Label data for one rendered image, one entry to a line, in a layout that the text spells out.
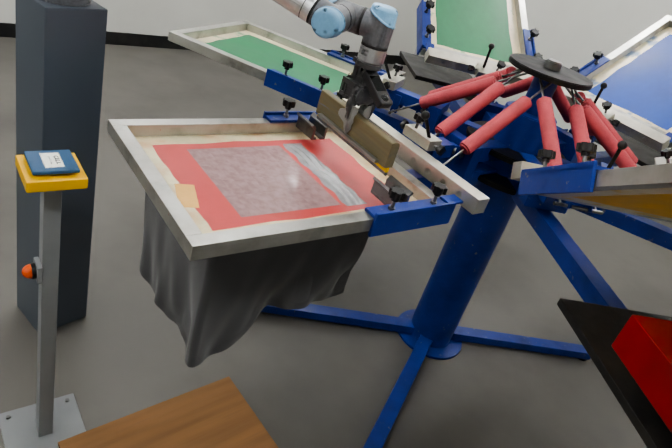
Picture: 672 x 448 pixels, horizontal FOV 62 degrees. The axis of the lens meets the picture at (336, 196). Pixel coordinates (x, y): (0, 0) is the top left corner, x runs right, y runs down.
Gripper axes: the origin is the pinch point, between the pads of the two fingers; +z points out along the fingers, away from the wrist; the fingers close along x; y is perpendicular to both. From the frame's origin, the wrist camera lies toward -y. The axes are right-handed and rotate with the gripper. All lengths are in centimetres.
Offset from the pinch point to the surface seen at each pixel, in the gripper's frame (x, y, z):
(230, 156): 31.4, 11.8, 13.6
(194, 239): 59, -27, 10
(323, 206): 17.9, -16.8, 13.5
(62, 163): 75, 10, 12
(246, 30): -36, 134, 14
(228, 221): 46, -18, 14
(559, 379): -129, -46, 109
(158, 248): 51, 7, 39
